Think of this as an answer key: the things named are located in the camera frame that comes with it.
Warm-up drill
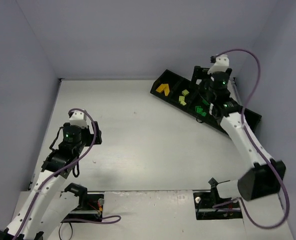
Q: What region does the dark green curved lego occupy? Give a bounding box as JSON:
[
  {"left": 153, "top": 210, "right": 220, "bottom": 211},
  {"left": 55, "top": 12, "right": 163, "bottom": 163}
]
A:
[{"left": 195, "top": 106, "right": 203, "bottom": 114}]

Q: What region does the long yellow lego brick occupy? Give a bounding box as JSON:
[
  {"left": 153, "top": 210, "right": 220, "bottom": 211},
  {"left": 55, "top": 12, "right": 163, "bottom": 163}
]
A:
[{"left": 163, "top": 83, "right": 170, "bottom": 97}]

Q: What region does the light green lego brick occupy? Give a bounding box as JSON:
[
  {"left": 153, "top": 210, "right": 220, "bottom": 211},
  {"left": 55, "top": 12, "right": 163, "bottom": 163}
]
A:
[
  {"left": 182, "top": 89, "right": 189, "bottom": 97},
  {"left": 179, "top": 96, "right": 185, "bottom": 102}
]

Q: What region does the yellow lego brick from stack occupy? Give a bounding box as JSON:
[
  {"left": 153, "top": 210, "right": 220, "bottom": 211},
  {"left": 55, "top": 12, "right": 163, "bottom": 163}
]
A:
[{"left": 156, "top": 84, "right": 166, "bottom": 93}]

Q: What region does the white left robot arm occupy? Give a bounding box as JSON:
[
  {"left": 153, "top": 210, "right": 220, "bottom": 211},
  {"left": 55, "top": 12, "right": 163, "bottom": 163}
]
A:
[{"left": 0, "top": 120, "right": 102, "bottom": 240}]

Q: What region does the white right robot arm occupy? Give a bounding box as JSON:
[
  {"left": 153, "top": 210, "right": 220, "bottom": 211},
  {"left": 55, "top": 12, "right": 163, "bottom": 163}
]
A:
[{"left": 191, "top": 66, "right": 286, "bottom": 201}]

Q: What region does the black compartment sorting tray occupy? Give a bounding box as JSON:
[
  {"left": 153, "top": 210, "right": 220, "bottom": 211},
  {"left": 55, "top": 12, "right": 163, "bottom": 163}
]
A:
[{"left": 149, "top": 69, "right": 262, "bottom": 133}]

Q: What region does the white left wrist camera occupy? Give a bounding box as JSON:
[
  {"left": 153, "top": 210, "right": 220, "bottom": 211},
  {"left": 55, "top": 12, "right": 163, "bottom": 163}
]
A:
[{"left": 69, "top": 110, "right": 87, "bottom": 129}]

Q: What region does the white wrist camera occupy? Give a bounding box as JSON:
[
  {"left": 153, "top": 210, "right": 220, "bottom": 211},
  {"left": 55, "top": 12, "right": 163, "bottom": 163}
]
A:
[
  {"left": 69, "top": 110, "right": 87, "bottom": 129},
  {"left": 207, "top": 54, "right": 229, "bottom": 75}
]

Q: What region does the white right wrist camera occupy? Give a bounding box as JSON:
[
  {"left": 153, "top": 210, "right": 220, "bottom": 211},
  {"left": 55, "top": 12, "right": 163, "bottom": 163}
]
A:
[{"left": 207, "top": 54, "right": 229, "bottom": 75}]

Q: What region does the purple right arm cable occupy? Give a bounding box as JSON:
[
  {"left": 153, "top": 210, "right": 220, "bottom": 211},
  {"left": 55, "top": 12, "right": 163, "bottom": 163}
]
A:
[{"left": 209, "top": 48, "right": 290, "bottom": 229}]

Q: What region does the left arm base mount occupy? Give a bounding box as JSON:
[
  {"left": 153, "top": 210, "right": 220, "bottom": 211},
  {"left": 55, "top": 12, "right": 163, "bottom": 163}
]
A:
[{"left": 64, "top": 191, "right": 104, "bottom": 222}]

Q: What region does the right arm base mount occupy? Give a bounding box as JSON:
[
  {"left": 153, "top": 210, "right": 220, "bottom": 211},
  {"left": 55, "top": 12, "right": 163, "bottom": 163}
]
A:
[{"left": 193, "top": 191, "right": 243, "bottom": 221}]

